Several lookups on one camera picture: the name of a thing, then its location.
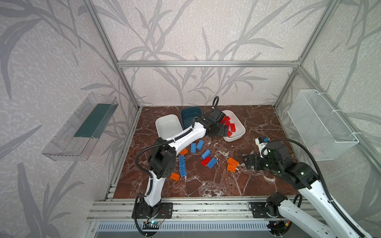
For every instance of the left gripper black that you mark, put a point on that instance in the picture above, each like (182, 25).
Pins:
(222, 129)

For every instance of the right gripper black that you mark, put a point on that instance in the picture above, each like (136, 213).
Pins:
(252, 162)

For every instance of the blue long brick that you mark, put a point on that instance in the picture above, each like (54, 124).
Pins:
(181, 160)
(183, 172)

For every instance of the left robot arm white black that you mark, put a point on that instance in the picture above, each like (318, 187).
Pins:
(158, 161)

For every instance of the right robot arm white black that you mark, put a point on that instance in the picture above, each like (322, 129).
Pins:
(310, 184)

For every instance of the orange brick right upper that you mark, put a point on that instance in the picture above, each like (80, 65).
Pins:
(233, 162)

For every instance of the orange brick right lower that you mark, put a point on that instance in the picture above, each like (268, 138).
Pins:
(231, 168)

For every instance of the teal plastic bin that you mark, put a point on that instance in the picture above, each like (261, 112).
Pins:
(187, 115)

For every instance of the right white plastic bin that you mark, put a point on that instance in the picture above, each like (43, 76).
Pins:
(236, 129)

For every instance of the white plastic bin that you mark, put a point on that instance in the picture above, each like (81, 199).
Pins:
(236, 129)
(168, 126)

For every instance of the orange brick small square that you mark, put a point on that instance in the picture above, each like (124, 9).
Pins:
(184, 152)

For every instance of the left white plastic bin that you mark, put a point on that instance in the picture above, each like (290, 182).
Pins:
(168, 126)

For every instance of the orange brick front left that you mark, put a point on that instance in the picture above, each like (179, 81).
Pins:
(175, 177)

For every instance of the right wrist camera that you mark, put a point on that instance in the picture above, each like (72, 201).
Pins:
(261, 142)

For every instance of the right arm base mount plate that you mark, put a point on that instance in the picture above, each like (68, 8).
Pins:
(258, 209)

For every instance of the right controller board with wires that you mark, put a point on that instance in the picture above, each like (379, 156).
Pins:
(279, 227)

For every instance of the controller board with wires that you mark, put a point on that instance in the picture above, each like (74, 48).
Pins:
(279, 227)
(152, 225)

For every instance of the white wire mesh basket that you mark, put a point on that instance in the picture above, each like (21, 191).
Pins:
(319, 125)

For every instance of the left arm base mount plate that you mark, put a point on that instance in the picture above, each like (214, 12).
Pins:
(162, 210)

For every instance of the left controller board with wires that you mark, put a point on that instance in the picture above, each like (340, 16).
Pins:
(152, 225)

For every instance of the aluminium front rail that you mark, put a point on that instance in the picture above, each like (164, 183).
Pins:
(184, 209)

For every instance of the clear plastic wall tray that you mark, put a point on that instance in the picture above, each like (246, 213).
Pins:
(78, 137)

